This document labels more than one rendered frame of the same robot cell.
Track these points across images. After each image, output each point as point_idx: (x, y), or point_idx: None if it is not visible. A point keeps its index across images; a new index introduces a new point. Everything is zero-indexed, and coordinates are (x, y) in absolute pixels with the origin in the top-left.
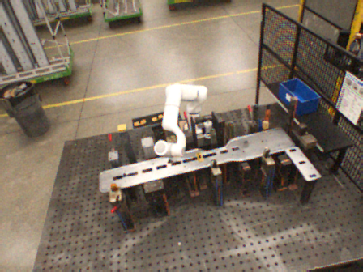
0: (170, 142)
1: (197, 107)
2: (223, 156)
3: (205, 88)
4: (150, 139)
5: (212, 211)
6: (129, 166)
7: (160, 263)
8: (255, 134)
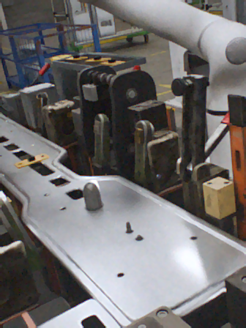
0: (50, 105)
1: (210, 88)
2: (36, 185)
3: (235, 31)
4: (43, 86)
5: None
6: (4, 118)
7: None
8: (167, 208)
